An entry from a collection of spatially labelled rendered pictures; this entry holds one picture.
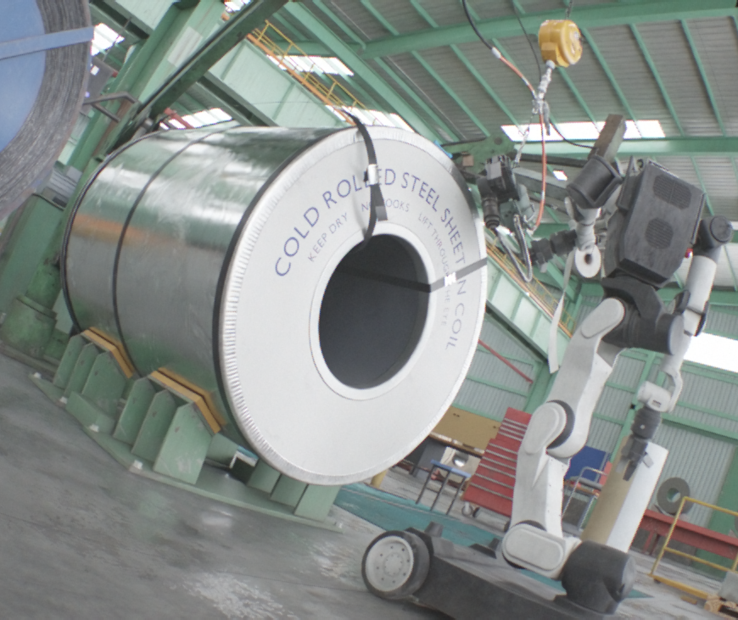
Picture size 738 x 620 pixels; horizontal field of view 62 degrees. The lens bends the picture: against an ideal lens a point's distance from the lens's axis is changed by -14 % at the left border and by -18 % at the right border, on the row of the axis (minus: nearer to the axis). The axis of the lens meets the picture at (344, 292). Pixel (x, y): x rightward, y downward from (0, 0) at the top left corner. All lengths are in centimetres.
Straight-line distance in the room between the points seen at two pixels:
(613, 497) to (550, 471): 477
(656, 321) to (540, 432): 44
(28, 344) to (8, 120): 229
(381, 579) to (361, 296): 121
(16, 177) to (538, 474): 149
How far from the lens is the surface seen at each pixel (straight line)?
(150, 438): 231
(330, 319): 279
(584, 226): 247
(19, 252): 425
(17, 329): 347
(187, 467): 224
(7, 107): 128
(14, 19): 128
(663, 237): 201
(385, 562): 193
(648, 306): 198
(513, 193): 257
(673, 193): 204
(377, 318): 264
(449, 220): 251
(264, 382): 206
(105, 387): 272
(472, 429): 1231
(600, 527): 671
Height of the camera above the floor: 40
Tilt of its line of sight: 10 degrees up
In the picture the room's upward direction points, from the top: 24 degrees clockwise
